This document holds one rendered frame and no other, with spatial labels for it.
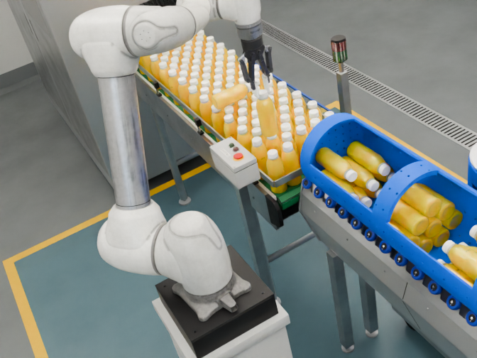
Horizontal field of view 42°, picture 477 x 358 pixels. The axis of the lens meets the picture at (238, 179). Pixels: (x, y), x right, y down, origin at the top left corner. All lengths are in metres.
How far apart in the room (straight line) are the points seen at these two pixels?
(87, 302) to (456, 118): 2.61
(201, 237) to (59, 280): 2.22
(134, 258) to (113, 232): 0.10
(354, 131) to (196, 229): 0.87
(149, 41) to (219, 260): 0.62
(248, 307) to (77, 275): 2.12
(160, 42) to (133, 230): 0.54
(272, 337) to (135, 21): 0.99
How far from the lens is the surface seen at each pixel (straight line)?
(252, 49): 2.19
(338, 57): 2.72
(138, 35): 1.59
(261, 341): 1.92
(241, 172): 2.32
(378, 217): 1.96
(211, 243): 1.71
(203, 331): 1.80
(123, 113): 1.73
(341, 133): 2.30
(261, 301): 1.83
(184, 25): 1.65
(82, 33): 1.72
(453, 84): 4.79
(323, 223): 2.35
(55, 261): 3.98
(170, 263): 1.75
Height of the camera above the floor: 2.44
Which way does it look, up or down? 37 degrees down
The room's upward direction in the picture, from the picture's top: 14 degrees counter-clockwise
